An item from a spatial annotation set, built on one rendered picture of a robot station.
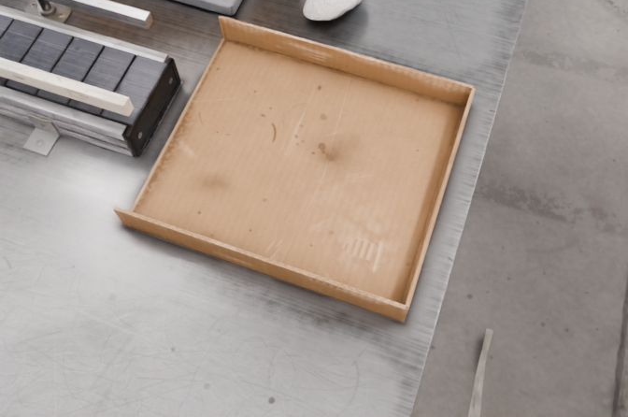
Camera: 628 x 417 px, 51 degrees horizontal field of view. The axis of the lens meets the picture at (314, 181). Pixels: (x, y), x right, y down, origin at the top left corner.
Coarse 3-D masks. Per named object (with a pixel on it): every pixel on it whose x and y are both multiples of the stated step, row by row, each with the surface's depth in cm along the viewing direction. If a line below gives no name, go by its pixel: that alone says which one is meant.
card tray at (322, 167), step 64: (256, 64) 77; (320, 64) 76; (384, 64) 72; (192, 128) 73; (256, 128) 73; (320, 128) 73; (384, 128) 73; (448, 128) 73; (192, 192) 69; (256, 192) 69; (320, 192) 69; (384, 192) 69; (256, 256) 62; (320, 256) 66; (384, 256) 66
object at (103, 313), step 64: (0, 0) 82; (128, 0) 82; (256, 0) 82; (384, 0) 82; (448, 0) 81; (512, 0) 81; (192, 64) 78; (448, 64) 77; (0, 128) 74; (0, 192) 70; (64, 192) 70; (128, 192) 70; (448, 192) 69; (0, 256) 67; (64, 256) 67; (128, 256) 67; (192, 256) 67; (448, 256) 66; (0, 320) 64; (64, 320) 64; (128, 320) 64; (192, 320) 64; (256, 320) 63; (320, 320) 63; (384, 320) 63; (0, 384) 61; (64, 384) 61; (128, 384) 61; (192, 384) 61; (256, 384) 61; (320, 384) 61; (384, 384) 61
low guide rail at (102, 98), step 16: (0, 64) 67; (16, 64) 67; (16, 80) 68; (32, 80) 67; (48, 80) 66; (64, 80) 66; (80, 96) 66; (96, 96) 65; (112, 96) 65; (128, 112) 66
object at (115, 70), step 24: (0, 24) 74; (24, 24) 74; (0, 48) 73; (24, 48) 73; (48, 48) 73; (72, 48) 73; (96, 48) 72; (72, 72) 71; (96, 72) 71; (120, 72) 71; (144, 72) 71; (48, 96) 70; (144, 96) 69; (120, 120) 68
